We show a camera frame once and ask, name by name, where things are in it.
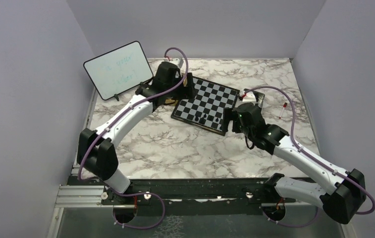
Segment black chess rook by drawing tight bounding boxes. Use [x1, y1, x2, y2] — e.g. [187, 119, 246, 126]
[199, 117, 206, 124]

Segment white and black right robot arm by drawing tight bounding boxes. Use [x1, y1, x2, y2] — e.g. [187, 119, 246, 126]
[222, 103, 367, 224]

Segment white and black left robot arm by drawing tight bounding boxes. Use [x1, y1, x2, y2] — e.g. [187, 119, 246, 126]
[77, 61, 196, 204]

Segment pink tin box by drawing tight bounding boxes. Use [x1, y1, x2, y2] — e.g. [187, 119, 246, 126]
[251, 91, 265, 109]

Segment red capped marker pen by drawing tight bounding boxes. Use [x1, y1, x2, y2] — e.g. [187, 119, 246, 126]
[278, 102, 288, 119]

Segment black and silver chessboard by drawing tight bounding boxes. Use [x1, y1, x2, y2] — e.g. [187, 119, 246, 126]
[171, 77, 240, 136]

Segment small whiteboard with stand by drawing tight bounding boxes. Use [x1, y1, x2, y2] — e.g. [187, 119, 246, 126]
[83, 41, 153, 100]

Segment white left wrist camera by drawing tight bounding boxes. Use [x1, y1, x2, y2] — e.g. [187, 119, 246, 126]
[168, 58, 184, 67]

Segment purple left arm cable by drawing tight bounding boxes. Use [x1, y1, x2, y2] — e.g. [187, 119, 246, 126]
[77, 47, 189, 230]

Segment black mounting rail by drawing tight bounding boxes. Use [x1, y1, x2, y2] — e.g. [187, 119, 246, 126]
[55, 177, 295, 217]

